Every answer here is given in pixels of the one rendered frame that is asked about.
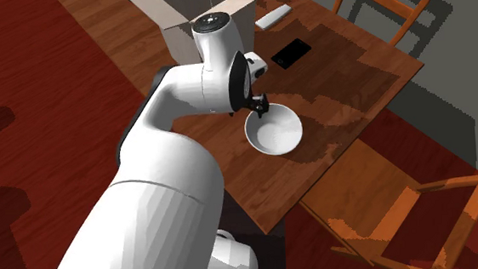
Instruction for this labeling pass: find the white remote control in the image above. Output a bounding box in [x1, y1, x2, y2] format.
[253, 3, 294, 31]

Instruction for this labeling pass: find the black phone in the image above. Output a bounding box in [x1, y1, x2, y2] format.
[269, 37, 314, 71]

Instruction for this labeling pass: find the white bowl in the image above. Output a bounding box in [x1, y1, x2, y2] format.
[242, 100, 306, 158]

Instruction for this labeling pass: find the brown wooden table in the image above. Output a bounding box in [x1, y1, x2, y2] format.
[162, 0, 434, 240]

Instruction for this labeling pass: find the orange wooden chair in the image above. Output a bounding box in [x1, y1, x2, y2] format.
[295, 130, 478, 269]
[332, 0, 446, 51]

